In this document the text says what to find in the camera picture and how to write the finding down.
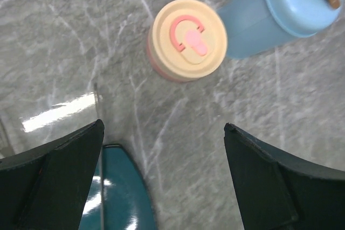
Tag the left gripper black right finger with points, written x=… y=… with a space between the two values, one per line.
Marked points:
x=278 y=190

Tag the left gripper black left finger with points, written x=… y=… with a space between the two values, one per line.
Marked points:
x=47 y=187

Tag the blue tall cup container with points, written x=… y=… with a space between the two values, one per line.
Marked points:
x=251 y=28

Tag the beige round lid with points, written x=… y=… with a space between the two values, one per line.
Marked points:
x=188 y=39

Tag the blue round lid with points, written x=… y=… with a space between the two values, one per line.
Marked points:
x=303 y=18

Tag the teal square plate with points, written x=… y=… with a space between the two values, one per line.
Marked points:
x=118 y=197

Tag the pink white bowl container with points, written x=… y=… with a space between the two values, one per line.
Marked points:
x=157 y=68

